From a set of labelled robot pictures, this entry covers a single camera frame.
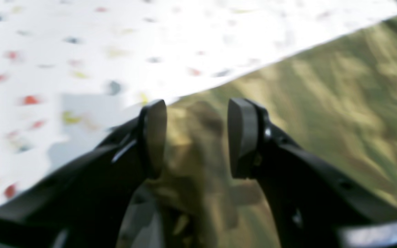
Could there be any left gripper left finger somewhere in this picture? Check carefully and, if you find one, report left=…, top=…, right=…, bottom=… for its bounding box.
left=0, top=100, right=167, bottom=248

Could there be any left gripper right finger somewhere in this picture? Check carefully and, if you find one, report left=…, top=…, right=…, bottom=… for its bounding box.
left=227, top=98, right=397, bottom=248

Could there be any camouflage T-shirt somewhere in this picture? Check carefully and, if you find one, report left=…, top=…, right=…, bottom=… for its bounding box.
left=117, top=17, right=397, bottom=248

